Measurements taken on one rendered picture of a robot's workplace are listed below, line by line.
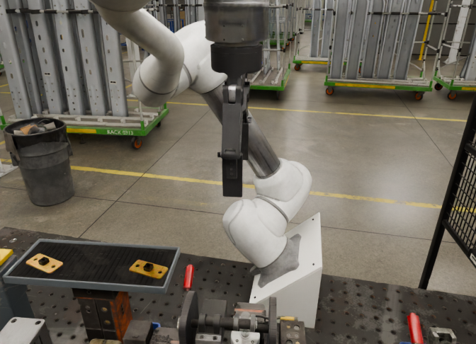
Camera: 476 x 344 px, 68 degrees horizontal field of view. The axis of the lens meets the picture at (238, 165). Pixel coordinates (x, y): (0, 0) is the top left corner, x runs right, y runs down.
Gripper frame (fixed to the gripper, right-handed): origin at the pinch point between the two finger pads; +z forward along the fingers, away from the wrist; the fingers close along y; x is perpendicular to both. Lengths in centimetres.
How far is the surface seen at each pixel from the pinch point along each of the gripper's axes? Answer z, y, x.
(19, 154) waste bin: 92, -200, -202
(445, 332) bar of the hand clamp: 24.7, 8.8, 35.9
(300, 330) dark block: 34.3, 2.6, 13.0
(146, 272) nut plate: 29.8, -6.3, -21.1
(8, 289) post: 38, -6, -57
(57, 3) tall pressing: -21, -390, -252
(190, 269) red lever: 30.7, -9.1, -11.8
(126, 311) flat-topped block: 47, -9, -29
